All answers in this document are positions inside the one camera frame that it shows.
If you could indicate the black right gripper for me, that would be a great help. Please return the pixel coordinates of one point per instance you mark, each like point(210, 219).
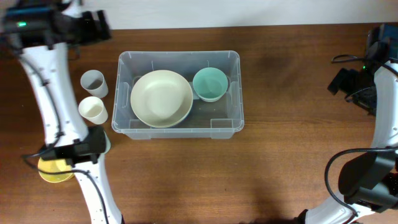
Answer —
point(342, 81)

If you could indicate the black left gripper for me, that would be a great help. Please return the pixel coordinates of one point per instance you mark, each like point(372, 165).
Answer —
point(89, 35)

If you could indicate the grey cup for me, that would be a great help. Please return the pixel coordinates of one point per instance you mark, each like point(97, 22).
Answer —
point(94, 83)

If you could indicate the cream cup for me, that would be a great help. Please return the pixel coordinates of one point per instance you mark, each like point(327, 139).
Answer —
point(93, 109)

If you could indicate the beige plate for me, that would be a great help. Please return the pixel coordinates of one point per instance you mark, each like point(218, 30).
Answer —
point(155, 84)
point(163, 116)

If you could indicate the yellow bowl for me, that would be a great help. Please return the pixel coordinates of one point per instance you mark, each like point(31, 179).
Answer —
point(52, 168)

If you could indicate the green bowl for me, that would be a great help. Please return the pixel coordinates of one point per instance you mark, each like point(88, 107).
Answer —
point(210, 79)

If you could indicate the white bowl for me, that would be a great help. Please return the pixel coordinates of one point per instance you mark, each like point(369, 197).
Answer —
point(210, 97)

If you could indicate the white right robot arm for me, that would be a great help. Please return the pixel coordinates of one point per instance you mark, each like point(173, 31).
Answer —
point(363, 181)

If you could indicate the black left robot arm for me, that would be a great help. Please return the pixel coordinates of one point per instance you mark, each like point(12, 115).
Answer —
point(39, 34)

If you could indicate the clear plastic storage bin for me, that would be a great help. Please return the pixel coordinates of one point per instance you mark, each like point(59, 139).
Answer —
point(218, 120)

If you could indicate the green cup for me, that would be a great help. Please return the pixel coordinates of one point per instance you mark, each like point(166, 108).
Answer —
point(108, 143)

